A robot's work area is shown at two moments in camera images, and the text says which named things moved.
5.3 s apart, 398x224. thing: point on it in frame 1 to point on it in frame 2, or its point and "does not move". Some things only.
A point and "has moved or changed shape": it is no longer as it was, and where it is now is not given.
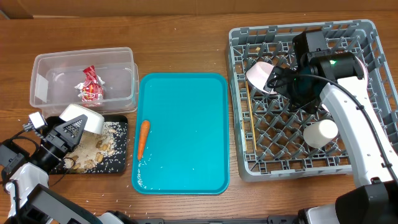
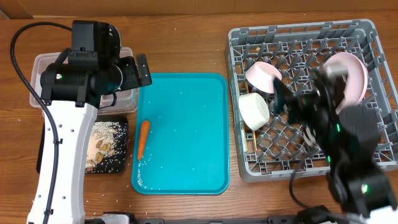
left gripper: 52,136 to 131,79
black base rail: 273,219 does not move
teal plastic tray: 187,150 does not move
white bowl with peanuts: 95,123 has moved or changed shape
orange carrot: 143,135 does not move
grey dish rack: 270,137 does not move
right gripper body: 295,89 to 325,124
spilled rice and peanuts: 90,150 does not move
